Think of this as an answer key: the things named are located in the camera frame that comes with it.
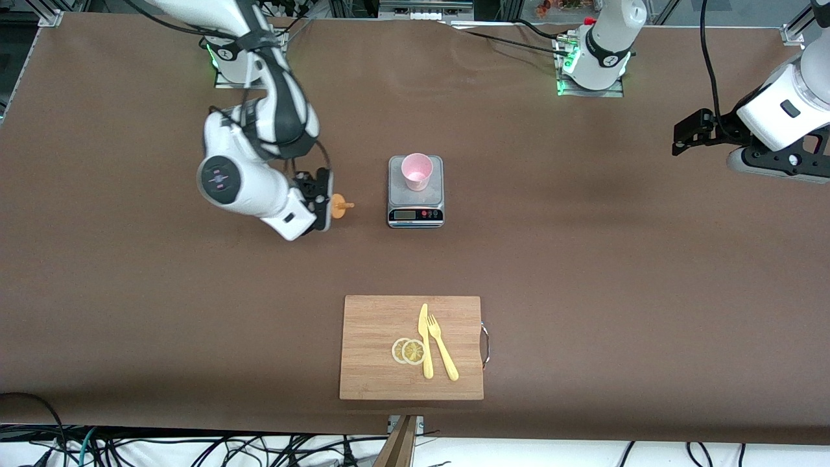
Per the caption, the wooden post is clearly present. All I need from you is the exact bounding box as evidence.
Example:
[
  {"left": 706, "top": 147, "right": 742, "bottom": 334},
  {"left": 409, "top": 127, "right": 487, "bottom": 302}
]
[{"left": 373, "top": 415, "right": 419, "bottom": 467}]

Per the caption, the white power strip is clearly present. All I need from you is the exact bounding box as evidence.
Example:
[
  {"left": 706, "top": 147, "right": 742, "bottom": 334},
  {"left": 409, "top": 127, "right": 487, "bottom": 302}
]
[{"left": 378, "top": 0, "right": 476, "bottom": 21}]

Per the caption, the yellow plastic knife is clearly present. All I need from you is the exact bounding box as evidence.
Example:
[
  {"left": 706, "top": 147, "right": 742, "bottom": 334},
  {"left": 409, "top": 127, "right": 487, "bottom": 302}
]
[{"left": 418, "top": 303, "right": 434, "bottom": 379}]

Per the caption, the yellow plastic fork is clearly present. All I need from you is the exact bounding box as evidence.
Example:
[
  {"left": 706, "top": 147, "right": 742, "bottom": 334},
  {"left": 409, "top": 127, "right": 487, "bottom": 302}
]
[{"left": 427, "top": 314, "right": 460, "bottom": 382}]

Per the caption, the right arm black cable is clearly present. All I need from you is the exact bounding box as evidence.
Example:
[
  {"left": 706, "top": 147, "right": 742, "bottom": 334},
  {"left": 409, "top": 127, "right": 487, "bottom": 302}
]
[{"left": 123, "top": 0, "right": 331, "bottom": 176}]

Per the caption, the black floor cable loop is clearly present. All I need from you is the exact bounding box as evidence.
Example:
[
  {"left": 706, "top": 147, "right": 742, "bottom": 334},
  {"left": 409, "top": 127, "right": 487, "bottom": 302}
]
[{"left": 0, "top": 392, "right": 69, "bottom": 467}]

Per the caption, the bamboo cutting board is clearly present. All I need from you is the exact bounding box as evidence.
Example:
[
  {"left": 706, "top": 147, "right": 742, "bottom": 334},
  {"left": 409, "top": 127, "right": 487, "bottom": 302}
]
[{"left": 339, "top": 295, "right": 485, "bottom": 401}]

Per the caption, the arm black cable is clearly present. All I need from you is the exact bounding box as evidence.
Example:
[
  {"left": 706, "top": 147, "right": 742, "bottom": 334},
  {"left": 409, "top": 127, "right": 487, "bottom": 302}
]
[
  {"left": 700, "top": 0, "right": 724, "bottom": 124},
  {"left": 123, "top": 0, "right": 331, "bottom": 176}
]

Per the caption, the black cable on table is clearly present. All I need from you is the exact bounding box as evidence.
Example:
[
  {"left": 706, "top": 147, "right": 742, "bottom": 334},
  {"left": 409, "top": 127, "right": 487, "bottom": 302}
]
[
  {"left": 454, "top": 26, "right": 571, "bottom": 62},
  {"left": 516, "top": 18, "right": 584, "bottom": 41}
]

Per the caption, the silver digital kitchen scale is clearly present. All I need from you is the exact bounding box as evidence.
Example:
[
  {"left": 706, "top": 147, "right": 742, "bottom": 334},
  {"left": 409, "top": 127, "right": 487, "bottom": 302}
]
[{"left": 387, "top": 156, "right": 445, "bottom": 228}]

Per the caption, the pink plastic cup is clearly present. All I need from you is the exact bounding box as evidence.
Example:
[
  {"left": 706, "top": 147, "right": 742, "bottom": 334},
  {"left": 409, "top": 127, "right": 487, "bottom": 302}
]
[{"left": 401, "top": 153, "right": 434, "bottom": 191}]

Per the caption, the aluminium frame profile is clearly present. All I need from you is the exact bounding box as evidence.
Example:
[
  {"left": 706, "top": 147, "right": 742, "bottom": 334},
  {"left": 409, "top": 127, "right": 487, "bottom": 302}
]
[
  {"left": 781, "top": 0, "right": 830, "bottom": 46},
  {"left": 29, "top": 0, "right": 65, "bottom": 28}
]

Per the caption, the teal floor cable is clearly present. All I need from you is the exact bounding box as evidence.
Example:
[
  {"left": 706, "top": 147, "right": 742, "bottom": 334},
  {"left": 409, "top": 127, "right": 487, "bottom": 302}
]
[{"left": 77, "top": 427, "right": 99, "bottom": 467}]

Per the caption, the brown table cover sheet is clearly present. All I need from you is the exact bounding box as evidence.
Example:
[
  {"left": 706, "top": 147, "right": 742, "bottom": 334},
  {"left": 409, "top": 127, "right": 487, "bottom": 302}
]
[{"left": 0, "top": 12, "right": 830, "bottom": 445}]

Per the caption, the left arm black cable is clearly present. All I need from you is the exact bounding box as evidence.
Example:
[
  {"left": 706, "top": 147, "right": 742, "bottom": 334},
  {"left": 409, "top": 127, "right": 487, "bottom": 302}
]
[{"left": 700, "top": 0, "right": 724, "bottom": 124}]

